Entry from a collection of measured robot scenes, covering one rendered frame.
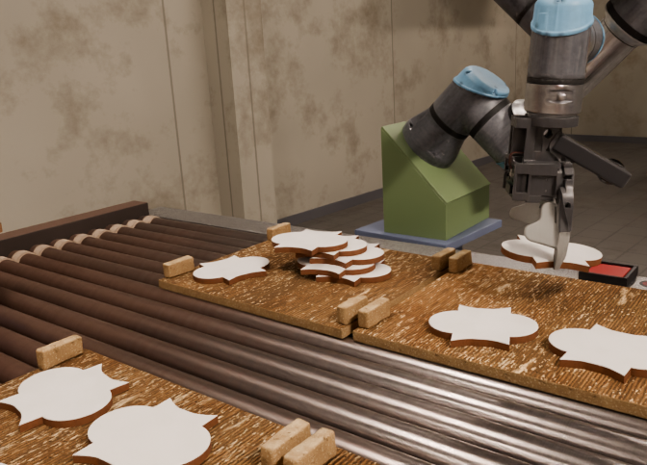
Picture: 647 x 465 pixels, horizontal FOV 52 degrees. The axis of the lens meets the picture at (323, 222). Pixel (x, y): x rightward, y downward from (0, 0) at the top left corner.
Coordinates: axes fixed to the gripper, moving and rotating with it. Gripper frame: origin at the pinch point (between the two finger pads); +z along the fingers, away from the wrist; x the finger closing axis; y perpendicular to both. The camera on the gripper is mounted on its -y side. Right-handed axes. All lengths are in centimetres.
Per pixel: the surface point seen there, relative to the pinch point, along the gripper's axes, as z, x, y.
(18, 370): 13, 17, 73
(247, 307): 10.9, -0.5, 45.3
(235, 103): 20, -339, 114
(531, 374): 6.7, 24.2, 7.7
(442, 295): 8.3, -2.1, 15.1
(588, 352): 5.3, 20.9, 0.5
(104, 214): 15, -62, 93
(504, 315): 6.2, 9.0, 7.9
